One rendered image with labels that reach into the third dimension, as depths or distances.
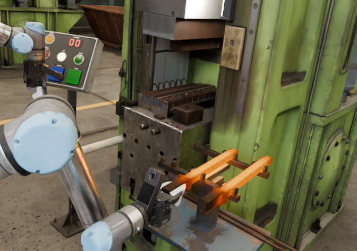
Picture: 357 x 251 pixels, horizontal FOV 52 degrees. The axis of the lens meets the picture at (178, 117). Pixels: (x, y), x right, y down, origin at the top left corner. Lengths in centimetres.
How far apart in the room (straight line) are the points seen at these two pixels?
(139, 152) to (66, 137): 106
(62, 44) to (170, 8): 68
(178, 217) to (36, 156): 81
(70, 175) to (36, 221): 164
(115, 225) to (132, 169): 96
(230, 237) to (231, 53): 73
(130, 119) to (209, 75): 56
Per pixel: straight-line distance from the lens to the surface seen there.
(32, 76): 169
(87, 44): 196
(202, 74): 212
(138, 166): 182
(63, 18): 682
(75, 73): 192
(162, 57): 194
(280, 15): 147
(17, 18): 633
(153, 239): 206
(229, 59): 156
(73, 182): 96
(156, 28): 166
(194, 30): 168
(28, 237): 245
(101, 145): 205
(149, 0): 169
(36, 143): 74
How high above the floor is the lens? 149
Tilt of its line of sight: 20 degrees down
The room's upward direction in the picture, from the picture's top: 6 degrees clockwise
